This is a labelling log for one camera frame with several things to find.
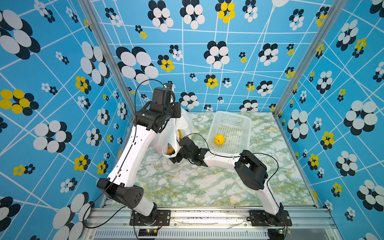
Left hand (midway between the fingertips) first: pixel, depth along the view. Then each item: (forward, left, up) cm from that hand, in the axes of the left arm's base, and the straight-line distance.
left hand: (177, 105), depth 72 cm
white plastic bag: (-11, +4, -8) cm, 14 cm away
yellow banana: (-4, 0, -15) cm, 16 cm away
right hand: (-8, +6, -29) cm, 30 cm away
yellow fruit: (+1, -25, -31) cm, 40 cm away
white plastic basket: (+14, -39, -36) cm, 55 cm away
